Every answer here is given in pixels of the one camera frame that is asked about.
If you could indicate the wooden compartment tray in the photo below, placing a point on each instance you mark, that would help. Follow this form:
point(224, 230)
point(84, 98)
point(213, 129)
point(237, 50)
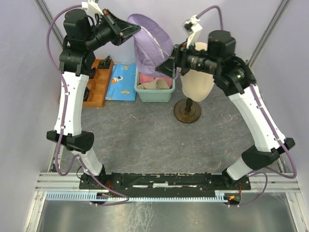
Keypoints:
point(98, 85)

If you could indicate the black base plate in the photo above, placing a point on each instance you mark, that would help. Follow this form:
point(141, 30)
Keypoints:
point(172, 185)

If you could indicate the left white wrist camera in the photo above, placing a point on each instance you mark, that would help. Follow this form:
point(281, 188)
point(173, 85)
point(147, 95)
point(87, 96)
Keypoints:
point(91, 8)

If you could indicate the blue printed cloth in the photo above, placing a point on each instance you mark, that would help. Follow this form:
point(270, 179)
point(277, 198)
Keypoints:
point(122, 83)

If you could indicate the cream mannequin head stand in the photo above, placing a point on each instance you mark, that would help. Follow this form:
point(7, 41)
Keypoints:
point(196, 86)

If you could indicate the beige bucket hat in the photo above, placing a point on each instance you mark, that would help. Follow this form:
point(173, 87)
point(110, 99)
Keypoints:
point(156, 84)

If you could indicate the green patterned rolled tie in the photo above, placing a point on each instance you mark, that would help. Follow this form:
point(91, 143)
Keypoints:
point(104, 63)

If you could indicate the right aluminium corner post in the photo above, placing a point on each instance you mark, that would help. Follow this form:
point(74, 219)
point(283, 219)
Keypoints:
point(268, 32)

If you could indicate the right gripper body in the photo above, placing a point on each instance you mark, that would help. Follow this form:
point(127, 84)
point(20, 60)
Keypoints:
point(193, 59)

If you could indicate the light blue cable duct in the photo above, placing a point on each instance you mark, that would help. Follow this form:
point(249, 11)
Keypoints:
point(95, 197)

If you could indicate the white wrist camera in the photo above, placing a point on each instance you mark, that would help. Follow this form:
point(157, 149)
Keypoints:
point(193, 29)
point(91, 8)

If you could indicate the pink bucket hat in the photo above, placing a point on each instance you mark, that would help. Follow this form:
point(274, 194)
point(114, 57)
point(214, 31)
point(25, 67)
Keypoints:
point(145, 79)

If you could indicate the left aluminium corner post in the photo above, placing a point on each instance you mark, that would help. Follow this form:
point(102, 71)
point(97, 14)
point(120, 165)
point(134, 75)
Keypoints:
point(49, 18)

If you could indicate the purple bucket hat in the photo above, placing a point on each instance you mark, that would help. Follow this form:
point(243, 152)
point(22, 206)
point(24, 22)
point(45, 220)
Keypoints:
point(152, 45)

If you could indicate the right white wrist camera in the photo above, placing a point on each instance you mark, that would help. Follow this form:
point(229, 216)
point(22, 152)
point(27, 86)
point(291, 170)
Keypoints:
point(193, 29)

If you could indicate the aluminium front rail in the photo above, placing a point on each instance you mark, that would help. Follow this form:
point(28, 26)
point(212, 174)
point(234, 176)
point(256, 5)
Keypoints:
point(275, 184)

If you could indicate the aluminium corner post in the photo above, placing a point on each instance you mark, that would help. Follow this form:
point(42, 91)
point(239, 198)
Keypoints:
point(268, 32)
point(49, 18)

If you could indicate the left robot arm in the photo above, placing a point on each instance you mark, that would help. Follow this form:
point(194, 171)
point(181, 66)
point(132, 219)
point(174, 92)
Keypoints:
point(84, 35)

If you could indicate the dark brown rolled tie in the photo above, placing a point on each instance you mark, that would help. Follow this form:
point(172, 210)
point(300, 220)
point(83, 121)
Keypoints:
point(86, 94)

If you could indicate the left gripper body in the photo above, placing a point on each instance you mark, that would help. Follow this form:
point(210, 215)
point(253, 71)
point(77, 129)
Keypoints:
point(105, 32)

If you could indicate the teal plastic basket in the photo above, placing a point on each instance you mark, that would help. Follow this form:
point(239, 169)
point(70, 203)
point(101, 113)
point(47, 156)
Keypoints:
point(154, 95)

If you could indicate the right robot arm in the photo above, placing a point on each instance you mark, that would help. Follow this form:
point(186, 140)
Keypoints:
point(233, 76)

